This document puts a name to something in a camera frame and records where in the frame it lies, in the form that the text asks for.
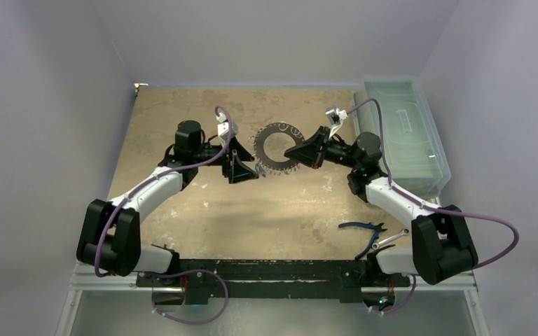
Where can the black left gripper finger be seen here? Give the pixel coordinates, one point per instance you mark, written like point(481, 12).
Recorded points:
point(238, 172)
point(236, 149)

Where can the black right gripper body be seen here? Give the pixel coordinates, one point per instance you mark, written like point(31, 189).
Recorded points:
point(321, 150)

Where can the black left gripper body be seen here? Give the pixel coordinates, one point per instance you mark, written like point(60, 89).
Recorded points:
point(208, 153)

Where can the small blue key tag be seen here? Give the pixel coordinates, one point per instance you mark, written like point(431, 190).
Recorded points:
point(261, 172)

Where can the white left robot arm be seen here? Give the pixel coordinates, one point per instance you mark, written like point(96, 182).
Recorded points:
point(110, 238)

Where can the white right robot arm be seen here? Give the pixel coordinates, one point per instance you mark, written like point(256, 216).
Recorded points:
point(441, 243)

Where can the clear plastic storage bin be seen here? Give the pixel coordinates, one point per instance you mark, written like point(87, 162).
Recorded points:
point(413, 148)

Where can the silver wrench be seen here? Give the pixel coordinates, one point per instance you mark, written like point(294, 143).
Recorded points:
point(378, 244)

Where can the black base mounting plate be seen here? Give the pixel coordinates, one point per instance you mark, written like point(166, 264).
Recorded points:
point(200, 280)

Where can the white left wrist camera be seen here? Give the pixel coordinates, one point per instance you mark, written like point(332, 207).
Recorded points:
point(224, 127)

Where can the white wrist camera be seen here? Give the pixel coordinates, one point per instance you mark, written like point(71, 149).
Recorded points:
point(336, 118)
point(224, 127)

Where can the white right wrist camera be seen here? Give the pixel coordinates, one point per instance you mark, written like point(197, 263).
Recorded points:
point(336, 118)

